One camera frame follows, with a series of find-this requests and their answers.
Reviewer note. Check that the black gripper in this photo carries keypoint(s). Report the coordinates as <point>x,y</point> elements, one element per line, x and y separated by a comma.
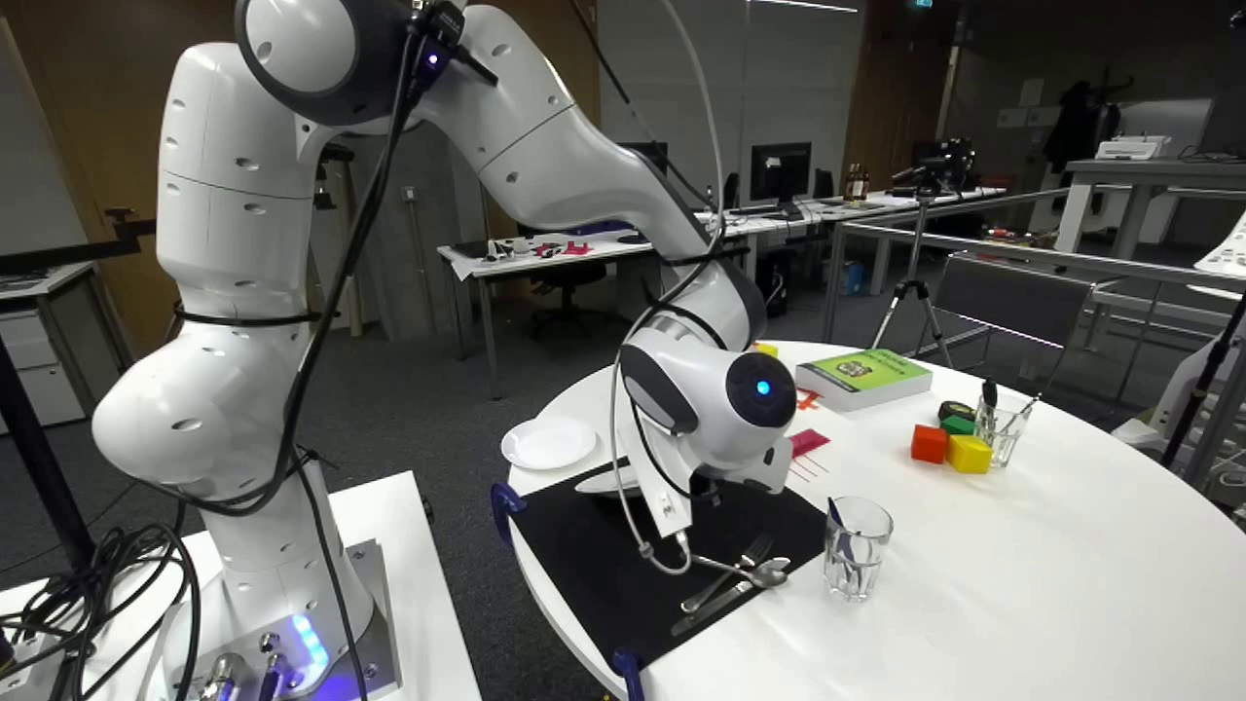
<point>712,494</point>

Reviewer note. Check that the white ceramic plate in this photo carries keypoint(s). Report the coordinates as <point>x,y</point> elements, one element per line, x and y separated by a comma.
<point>610,482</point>

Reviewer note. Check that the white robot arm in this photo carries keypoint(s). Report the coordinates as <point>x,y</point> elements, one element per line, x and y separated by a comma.
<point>240,150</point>

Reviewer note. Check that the white robot base platform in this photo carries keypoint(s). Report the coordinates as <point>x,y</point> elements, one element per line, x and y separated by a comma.
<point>392,608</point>

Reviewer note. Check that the black mat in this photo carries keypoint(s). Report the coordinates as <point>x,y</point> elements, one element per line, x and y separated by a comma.
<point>625,600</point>

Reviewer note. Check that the flat white paper plate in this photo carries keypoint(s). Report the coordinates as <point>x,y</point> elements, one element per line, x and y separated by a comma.
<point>545,447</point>

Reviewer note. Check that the silver spoon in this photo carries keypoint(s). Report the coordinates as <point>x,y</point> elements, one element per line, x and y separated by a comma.
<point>753,569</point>

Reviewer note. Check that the pink rectangular block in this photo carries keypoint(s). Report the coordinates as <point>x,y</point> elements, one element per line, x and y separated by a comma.
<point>806,441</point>

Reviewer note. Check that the clear drinking glass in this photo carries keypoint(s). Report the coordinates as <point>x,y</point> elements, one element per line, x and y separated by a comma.
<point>857,536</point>

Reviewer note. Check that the green book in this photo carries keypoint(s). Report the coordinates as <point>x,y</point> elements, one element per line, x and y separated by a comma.
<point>863,380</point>

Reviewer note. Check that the red cube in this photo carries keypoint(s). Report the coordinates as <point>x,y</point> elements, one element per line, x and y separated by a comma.
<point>928,447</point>

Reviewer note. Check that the green round object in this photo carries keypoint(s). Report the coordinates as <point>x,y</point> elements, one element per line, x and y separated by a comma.
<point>960,417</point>

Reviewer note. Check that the yellow cube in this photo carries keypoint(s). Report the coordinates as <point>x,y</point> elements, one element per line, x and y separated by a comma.
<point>972,458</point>

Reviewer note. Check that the round white table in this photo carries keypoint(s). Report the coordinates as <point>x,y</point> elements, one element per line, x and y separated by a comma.
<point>1074,573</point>

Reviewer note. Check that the clear glass with pens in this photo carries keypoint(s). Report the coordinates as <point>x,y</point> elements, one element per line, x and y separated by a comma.
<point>1002,425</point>

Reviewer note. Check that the long white desk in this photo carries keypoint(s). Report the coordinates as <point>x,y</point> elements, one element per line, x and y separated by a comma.
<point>495,259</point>

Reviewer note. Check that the right computer monitor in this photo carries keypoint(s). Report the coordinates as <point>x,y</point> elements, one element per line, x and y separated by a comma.
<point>779,172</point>

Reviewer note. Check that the camera tripod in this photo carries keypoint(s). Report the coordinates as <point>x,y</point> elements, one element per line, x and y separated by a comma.
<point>939,171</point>

